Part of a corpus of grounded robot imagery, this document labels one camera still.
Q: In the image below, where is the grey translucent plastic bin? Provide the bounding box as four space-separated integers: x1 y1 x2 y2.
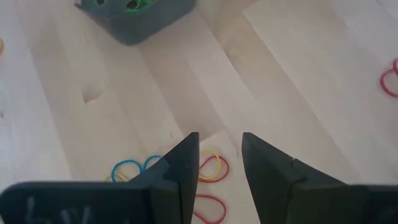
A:
73 0 197 47

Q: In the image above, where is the green rubber band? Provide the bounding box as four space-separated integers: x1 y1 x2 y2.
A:
125 0 154 14

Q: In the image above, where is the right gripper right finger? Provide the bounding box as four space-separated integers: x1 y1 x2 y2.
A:
242 133 398 224

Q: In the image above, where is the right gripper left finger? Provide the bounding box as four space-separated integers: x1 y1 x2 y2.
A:
0 132 200 224

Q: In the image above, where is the blue rubber band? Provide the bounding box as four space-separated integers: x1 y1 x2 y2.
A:
111 154 163 183

